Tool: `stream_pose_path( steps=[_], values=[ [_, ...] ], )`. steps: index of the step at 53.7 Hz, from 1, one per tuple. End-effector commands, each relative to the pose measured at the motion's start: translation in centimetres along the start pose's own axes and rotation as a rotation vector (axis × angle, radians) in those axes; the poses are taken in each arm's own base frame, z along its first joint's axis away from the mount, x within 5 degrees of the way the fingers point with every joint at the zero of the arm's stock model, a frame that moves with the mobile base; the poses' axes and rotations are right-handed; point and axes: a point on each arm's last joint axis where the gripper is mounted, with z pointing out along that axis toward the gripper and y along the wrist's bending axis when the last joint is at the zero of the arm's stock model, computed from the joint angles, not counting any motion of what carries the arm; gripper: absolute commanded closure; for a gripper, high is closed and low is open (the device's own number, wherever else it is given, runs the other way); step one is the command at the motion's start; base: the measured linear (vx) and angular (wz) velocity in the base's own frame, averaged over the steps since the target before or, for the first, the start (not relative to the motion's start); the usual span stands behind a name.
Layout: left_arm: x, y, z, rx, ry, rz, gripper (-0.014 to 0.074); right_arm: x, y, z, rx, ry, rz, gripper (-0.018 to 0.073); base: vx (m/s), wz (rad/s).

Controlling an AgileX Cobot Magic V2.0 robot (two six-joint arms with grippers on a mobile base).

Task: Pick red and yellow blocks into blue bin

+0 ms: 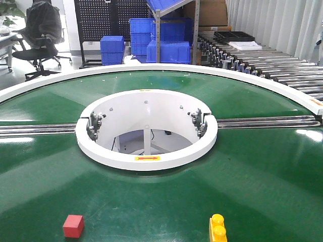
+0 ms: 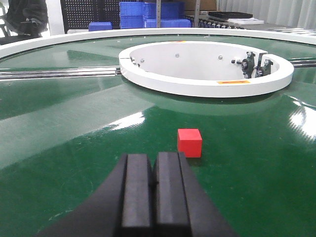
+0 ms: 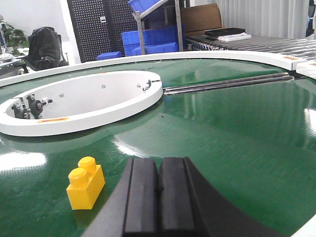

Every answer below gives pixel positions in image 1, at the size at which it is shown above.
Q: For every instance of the black pegboard panel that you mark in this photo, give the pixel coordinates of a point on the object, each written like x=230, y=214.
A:
x=98, y=18

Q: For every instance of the yellow studded toy block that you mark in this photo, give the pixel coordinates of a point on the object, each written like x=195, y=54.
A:
x=217, y=230

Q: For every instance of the blue crate front of shelf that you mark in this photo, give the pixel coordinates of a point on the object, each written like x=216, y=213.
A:
x=177, y=52

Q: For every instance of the black office chair with jacket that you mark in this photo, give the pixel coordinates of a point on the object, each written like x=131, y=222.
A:
x=42, y=32

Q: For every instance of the blue crate stack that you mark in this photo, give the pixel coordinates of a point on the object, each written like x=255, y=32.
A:
x=140, y=35
x=112, y=50

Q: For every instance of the steel roller conveyor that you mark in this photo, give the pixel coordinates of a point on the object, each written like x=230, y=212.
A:
x=266, y=63

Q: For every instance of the metal shelf rack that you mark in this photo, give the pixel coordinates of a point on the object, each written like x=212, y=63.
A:
x=159, y=9

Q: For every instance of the black compartment tray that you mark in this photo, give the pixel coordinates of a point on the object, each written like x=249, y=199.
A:
x=228, y=36

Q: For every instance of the cardboard box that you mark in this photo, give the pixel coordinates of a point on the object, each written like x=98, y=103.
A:
x=213, y=16

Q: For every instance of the white sheet stack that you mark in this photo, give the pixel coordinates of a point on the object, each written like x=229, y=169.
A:
x=245, y=45

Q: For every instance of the red cube block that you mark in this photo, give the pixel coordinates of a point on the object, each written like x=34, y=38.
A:
x=73, y=226

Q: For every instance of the blue crate stack middle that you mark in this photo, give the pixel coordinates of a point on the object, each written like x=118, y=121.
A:
x=140, y=35

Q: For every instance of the white outer conveyor rim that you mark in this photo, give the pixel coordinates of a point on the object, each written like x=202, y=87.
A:
x=310, y=103

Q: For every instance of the blue crate stack left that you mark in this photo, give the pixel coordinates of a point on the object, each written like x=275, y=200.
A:
x=112, y=50

